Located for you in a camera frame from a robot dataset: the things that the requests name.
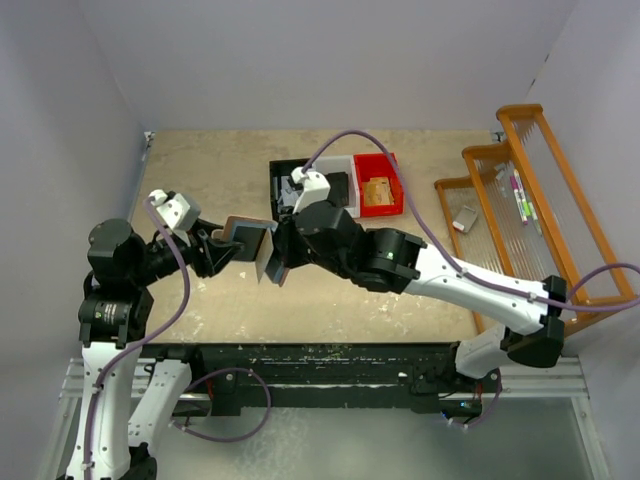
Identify dark grey credit card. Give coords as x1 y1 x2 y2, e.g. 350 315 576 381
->
231 222 267 262

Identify pink leather card holder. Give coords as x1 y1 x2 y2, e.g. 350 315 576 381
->
212 216 288 286

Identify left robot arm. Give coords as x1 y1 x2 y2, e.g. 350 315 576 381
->
64 219 242 479

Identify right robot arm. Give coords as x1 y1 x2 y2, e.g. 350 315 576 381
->
266 201 566 391

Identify grey cards in black bin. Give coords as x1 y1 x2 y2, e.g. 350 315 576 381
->
277 176 300 212

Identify orange cards in red bin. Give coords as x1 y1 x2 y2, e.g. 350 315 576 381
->
362 177 395 208

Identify black plastic bin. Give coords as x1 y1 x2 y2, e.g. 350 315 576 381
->
269 158 307 221

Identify black wallet in bin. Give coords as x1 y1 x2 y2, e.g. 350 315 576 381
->
325 172 350 208

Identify white plastic bin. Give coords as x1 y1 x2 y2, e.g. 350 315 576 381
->
312 155 360 219

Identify red plastic bin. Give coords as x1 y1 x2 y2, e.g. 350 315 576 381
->
353 153 404 218

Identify small grey red box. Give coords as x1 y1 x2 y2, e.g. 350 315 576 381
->
452 205 478 234

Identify purple marker pen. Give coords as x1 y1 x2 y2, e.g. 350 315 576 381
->
509 174 528 225

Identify orange wooden tiered rack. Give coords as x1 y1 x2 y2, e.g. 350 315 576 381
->
434 104 639 335

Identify green marker pen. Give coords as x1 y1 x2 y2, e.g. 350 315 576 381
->
524 196 543 237

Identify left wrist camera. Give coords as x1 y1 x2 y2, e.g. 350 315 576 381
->
149 189 201 233

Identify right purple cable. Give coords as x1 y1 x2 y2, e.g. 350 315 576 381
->
302 129 640 429

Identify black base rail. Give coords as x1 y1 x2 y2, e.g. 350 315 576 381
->
127 342 528 419

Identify aluminium frame rail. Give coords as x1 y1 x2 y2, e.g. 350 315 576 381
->
59 358 589 400

